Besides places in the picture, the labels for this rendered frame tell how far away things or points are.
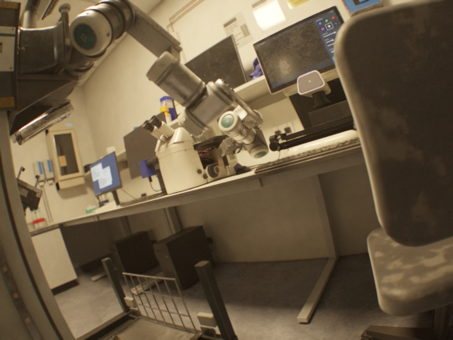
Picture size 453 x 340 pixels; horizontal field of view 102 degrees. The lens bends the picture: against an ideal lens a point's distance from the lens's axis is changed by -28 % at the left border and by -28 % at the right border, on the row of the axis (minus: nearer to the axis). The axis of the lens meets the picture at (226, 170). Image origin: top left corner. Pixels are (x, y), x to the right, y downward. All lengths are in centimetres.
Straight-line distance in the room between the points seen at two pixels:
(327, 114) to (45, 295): 104
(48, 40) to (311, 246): 183
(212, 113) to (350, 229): 128
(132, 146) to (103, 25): 141
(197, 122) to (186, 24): 189
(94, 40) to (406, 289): 88
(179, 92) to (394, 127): 55
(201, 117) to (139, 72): 229
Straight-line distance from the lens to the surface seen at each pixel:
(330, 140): 92
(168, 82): 71
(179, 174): 119
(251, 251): 210
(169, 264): 197
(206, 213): 223
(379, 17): 42
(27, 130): 100
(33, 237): 296
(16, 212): 64
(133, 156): 197
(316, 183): 158
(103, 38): 68
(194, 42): 243
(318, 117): 100
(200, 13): 248
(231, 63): 181
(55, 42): 80
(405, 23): 43
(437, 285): 55
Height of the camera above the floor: 79
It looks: level
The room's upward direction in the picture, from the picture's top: 16 degrees counter-clockwise
